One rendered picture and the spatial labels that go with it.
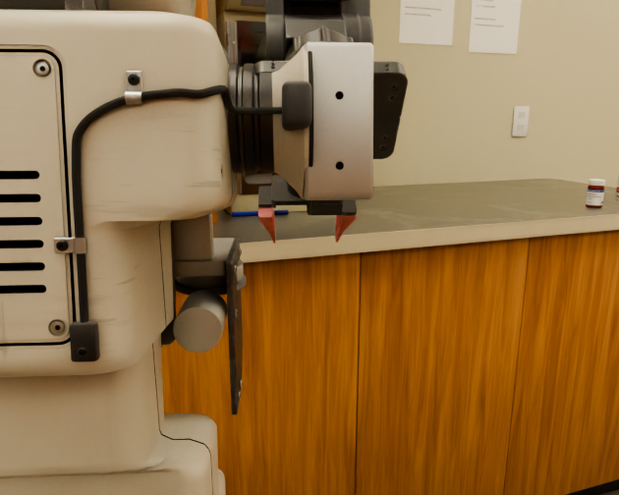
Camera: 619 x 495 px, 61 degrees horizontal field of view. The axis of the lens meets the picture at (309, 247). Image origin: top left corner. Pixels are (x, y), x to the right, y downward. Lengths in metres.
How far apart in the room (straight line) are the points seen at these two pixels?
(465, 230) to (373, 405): 0.46
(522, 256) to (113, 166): 1.17
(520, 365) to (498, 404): 0.11
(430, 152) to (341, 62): 1.63
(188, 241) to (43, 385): 0.18
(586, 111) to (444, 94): 0.67
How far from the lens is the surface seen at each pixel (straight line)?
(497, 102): 2.17
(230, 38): 1.30
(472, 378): 1.42
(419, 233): 1.17
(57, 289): 0.35
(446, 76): 2.04
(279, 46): 0.52
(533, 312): 1.46
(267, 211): 0.76
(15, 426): 0.47
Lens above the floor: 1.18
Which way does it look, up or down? 14 degrees down
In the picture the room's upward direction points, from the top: straight up
